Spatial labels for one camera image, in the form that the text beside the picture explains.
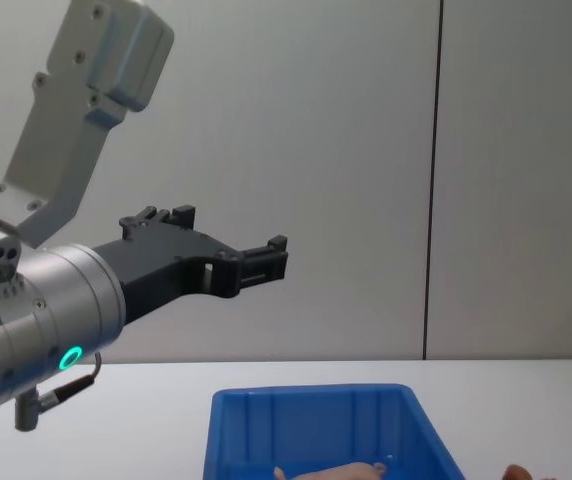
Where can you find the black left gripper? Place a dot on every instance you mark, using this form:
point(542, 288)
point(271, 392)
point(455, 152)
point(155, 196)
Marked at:
point(166, 262)

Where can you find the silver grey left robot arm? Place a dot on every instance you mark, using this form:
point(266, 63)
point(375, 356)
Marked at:
point(61, 295)

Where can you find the pale pink soft object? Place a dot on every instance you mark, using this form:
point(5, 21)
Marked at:
point(336, 472)

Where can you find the brown rounded object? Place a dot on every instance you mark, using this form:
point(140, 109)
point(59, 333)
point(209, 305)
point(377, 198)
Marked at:
point(517, 473)

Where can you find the blue plastic bin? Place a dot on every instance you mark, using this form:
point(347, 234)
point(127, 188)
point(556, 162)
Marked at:
point(316, 425)

